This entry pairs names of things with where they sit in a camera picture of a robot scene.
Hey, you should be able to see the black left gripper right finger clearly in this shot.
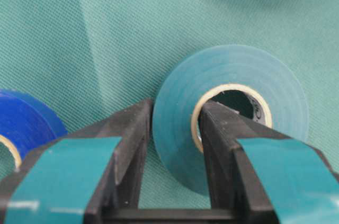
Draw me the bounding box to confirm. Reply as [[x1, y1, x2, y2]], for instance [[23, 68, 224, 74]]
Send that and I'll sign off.
[[199, 101, 338, 223]]

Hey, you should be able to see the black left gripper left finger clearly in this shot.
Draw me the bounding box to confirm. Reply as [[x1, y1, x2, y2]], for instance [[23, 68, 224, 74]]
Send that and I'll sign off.
[[1, 99, 153, 223]]

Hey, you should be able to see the teal tape roll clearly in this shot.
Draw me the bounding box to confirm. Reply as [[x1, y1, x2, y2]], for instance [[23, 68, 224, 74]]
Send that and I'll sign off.
[[152, 45, 309, 196]]

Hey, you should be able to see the blue tape roll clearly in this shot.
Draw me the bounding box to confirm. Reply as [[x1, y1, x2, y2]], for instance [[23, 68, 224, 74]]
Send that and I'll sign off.
[[1, 89, 68, 168]]

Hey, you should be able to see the green table cloth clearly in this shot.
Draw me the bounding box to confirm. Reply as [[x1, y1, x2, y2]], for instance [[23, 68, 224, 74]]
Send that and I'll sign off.
[[0, 0, 339, 210]]

